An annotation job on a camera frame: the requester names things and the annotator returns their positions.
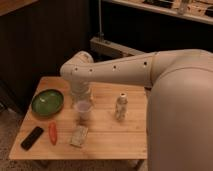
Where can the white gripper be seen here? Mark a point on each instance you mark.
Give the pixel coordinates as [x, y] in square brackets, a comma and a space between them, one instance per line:
[80, 91]

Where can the red pepper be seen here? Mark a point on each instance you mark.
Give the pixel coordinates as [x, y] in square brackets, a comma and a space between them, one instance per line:
[53, 133]

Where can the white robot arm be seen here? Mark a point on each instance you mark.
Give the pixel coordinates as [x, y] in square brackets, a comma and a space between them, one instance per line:
[180, 104]

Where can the white ceramic cup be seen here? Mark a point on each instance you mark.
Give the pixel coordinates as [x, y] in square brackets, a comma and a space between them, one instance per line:
[83, 109]

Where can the green ceramic bowl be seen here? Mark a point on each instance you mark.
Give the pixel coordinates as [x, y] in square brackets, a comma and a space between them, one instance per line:
[47, 102]

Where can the small clear bottle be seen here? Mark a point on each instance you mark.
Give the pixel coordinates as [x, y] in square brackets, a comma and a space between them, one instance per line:
[121, 107]

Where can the beige sponge block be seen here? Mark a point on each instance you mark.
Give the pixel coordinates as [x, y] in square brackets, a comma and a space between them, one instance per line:
[78, 136]

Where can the grey metal beam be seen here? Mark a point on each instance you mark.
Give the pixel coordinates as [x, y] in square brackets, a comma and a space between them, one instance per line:
[112, 49]

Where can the wooden side table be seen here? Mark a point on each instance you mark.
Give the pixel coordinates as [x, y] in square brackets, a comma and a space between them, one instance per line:
[107, 137]

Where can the vertical metal pole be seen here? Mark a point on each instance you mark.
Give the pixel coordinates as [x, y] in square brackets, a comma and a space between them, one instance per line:
[100, 34]

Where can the black remote control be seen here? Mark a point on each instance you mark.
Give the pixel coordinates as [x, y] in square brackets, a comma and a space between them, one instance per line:
[31, 138]

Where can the dark wooden cabinet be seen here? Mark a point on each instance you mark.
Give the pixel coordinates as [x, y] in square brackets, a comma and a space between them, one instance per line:
[35, 41]

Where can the cluttered back shelf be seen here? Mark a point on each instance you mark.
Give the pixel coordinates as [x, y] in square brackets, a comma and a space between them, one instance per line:
[194, 10]

